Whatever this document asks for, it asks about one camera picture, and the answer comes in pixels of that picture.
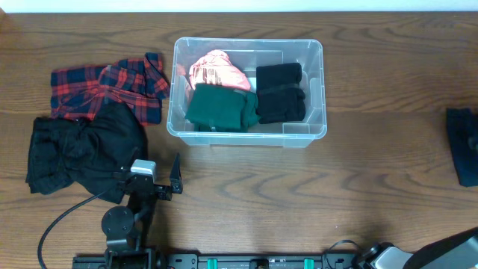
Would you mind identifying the black crumpled garment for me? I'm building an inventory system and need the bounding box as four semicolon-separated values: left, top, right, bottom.
25;103;148;204

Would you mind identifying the dark green garment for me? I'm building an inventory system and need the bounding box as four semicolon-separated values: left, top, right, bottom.
185;84;260;132

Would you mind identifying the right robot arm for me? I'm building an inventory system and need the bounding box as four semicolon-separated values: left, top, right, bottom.
354;227;477;269

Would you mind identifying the clear plastic storage bin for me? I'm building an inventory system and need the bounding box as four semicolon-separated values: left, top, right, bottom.
167;37;327;148

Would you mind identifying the black garment with strap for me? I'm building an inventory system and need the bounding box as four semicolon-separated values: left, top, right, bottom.
256;63;306;124

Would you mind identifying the pink shirt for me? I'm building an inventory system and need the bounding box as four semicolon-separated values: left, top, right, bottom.
189;49;251;91

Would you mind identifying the red navy plaid shirt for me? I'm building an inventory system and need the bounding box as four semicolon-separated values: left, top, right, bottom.
50;52;170;126

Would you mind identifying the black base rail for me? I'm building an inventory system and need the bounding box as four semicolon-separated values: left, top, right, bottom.
72;249;360;269

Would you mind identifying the dark navy folded garment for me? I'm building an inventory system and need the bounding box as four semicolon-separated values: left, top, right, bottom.
446;108;477;187

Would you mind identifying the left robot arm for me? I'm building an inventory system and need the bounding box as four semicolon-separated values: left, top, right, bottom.
102;154;183;269

